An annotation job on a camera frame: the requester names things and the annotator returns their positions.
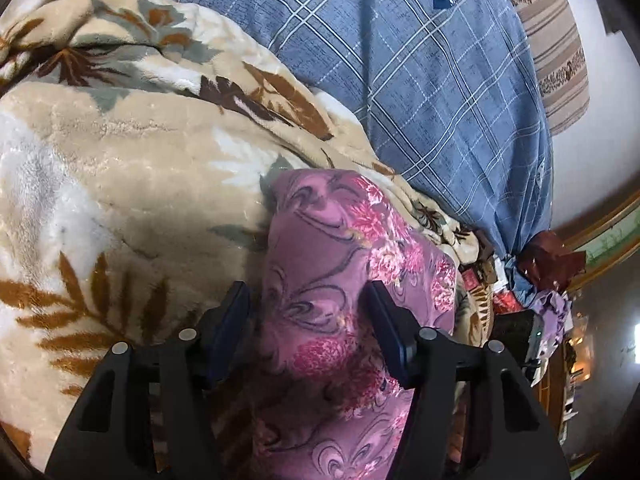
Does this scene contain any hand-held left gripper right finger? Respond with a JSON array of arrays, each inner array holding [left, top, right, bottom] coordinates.
[[364, 280, 572, 480]]

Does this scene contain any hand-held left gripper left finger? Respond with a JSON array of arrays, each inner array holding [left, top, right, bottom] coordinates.
[[45, 281, 252, 480]]

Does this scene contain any purple floral garment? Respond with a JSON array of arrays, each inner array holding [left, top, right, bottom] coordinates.
[[150, 169, 458, 480]]

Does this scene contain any lilac floral cloth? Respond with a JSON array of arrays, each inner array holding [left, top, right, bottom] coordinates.
[[530, 290, 573, 356]]

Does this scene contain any brown wooden cabinet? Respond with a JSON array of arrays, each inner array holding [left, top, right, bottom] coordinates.
[[530, 200, 640, 476]]

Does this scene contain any maroon cloth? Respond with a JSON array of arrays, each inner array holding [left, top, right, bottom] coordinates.
[[517, 230, 587, 292]]

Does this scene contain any beige leaf-print fleece blanket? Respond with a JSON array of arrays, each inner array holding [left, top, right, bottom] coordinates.
[[0, 0, 496, 466]]

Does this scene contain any blue plaid cloth bundle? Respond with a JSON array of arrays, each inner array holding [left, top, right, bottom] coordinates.
[[87, 0, 555, 306]]

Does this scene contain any brown striped patterned cloth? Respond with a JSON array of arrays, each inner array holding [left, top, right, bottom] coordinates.
[[480, 0, 592, 136]]

